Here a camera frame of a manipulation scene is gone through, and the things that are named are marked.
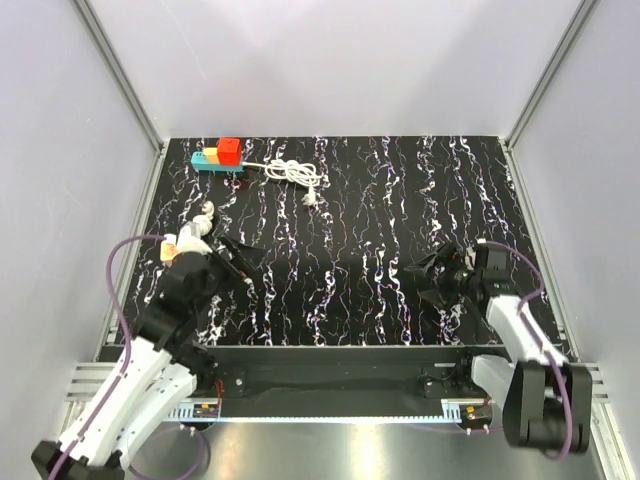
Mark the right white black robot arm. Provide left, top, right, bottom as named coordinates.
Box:
left=405, top=239, right=593, bottom=460

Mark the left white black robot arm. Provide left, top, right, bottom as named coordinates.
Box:
left=31, top=235, right=266, bottom=479

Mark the teal power strip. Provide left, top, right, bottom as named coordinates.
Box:
left=191, top=151, right=244, bottom=174

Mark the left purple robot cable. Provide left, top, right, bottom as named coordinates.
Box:
left=48, top=234, right=211, bottom=480

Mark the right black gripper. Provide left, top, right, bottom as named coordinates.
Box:
left=404, top=241, right=481, bottom=311

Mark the left aluminium frame post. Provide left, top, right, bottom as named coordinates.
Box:
left=70, top=0, right=164, bottom=154

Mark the aluminium frame post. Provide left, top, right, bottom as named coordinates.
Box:
left=70, top=0, right=164, bottom=154
left=504, top=0, right=601, bottom=151

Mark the white power cord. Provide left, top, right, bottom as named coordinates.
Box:
left=240, top=158, right=332, bottom=208

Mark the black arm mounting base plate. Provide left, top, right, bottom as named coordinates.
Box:
left=191, top=345, right=506, bottom=422

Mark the beige cube plug adapter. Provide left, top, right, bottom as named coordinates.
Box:
left=160, top=239, right=179, bottom=265

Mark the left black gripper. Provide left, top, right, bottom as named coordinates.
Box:
left=192, top=232, right=267, bottom=313

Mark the red cube socket adapter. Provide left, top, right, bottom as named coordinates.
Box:
left=217, top=137, right=242, bottom=167

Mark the right aluminium frame post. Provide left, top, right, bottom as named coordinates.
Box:
left=504, top=0, right=601, bottom=151

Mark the yellow cube plug adapter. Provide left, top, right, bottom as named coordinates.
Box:
left=207, top=147, right=220, bottom=165

